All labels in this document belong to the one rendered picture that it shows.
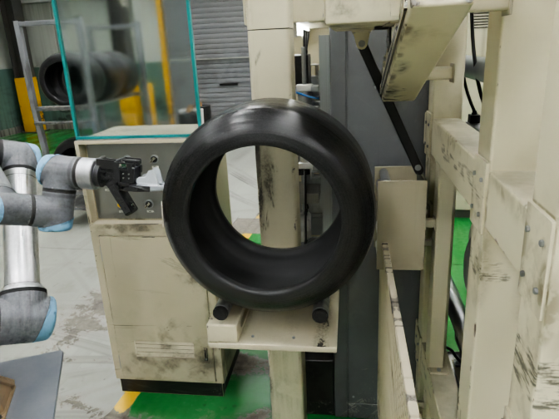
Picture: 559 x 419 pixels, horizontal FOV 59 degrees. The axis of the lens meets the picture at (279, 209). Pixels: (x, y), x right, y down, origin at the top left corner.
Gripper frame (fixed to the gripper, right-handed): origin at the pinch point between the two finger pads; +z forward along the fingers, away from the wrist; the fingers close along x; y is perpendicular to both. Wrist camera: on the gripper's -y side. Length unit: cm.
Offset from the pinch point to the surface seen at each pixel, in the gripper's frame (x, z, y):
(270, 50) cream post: 26, 24, 39
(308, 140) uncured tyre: -12.1, 39.7, 19.6
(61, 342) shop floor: 105, -103, -135
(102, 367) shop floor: 83, -66, -131
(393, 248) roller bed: 20, 68, -19
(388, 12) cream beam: -36, 53, 47
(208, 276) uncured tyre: -12.1, 16.0, -19.7
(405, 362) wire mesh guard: -44, 65, -17
